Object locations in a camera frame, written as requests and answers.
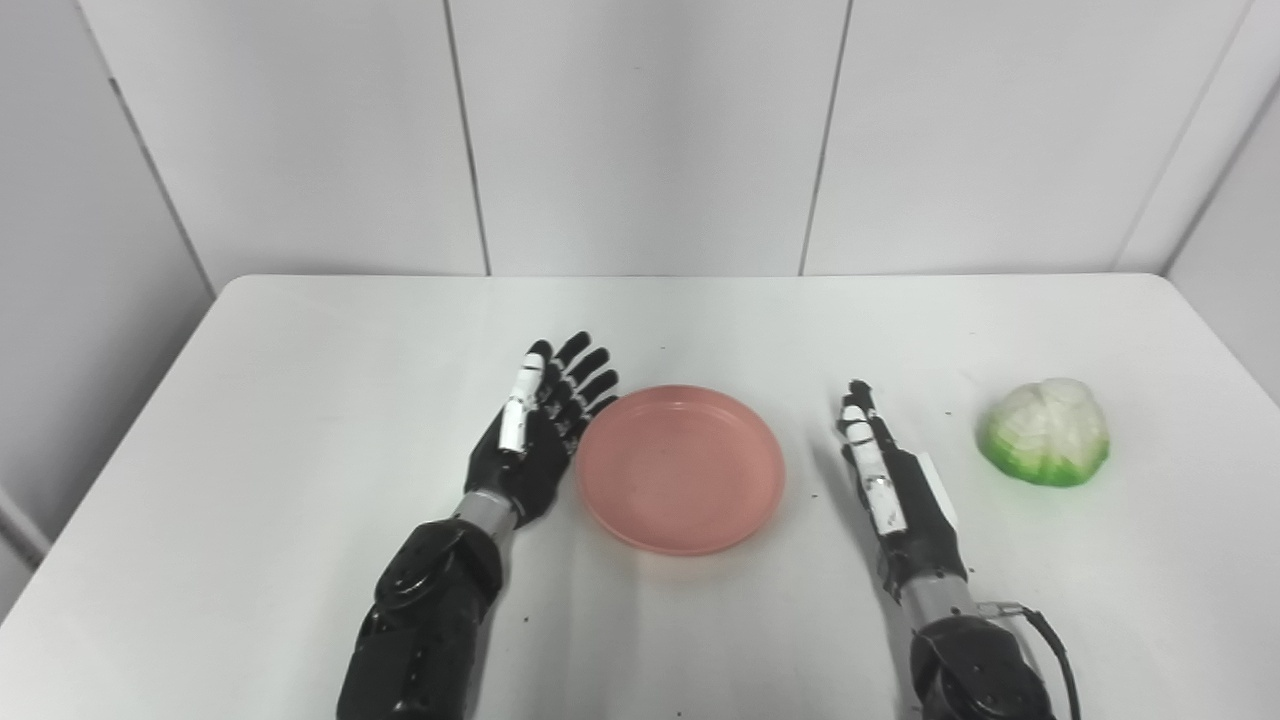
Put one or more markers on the green white toy cabbage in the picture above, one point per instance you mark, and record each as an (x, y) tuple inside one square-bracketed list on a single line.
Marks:
[(1045, 432)]

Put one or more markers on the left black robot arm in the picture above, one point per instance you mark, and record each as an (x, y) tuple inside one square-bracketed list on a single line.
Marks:
[(430, 620)]

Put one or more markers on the pink plastic plate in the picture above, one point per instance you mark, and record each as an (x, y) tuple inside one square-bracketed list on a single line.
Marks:
[(680, 470)]

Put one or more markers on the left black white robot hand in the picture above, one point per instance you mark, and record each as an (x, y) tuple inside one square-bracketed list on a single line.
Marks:
[(540, 440)]

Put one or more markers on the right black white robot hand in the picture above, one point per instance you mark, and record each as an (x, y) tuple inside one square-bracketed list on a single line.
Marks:
[(895, 500)]

